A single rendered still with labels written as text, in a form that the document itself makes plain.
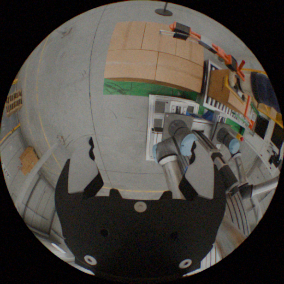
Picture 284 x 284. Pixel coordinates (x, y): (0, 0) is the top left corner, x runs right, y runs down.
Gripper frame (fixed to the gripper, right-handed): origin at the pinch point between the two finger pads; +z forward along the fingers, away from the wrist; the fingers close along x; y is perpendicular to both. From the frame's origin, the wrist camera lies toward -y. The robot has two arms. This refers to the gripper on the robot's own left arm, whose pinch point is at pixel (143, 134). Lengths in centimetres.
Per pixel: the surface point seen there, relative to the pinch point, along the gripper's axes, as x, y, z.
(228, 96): 83, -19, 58
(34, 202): -894, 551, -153
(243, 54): 155, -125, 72
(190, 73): 54, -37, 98
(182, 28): 16, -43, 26
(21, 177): -894, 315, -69
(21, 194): -240, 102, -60
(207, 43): 30, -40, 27
